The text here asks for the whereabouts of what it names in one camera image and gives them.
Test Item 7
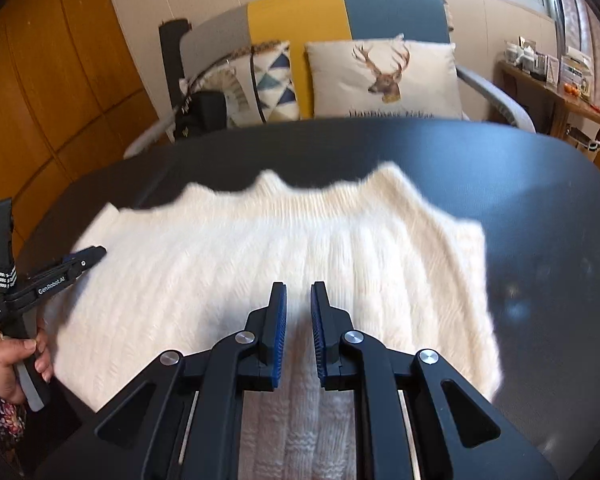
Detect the person's left hand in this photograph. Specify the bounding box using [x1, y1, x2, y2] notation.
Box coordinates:
[0, 327, 54, 404]

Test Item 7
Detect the wooden side table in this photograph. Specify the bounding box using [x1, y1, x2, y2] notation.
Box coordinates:
[496, 61, 600, 159]

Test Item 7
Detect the grey yellow blue sofa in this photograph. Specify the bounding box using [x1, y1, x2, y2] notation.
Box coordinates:
[126, 0, 533, 156]

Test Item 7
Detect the white knitted sweater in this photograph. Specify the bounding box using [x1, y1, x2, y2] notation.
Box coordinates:
[44, 164, 502, 479]

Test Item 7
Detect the deer print pillow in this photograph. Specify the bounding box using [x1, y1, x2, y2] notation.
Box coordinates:
[306, 36, 463, 119]

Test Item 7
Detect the black handbag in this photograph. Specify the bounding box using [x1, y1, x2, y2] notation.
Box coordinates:
[172, 39, 282, 142]

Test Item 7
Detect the geometric triangle pillow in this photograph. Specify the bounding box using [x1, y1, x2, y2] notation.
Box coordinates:
[187, 39, 301, 129]

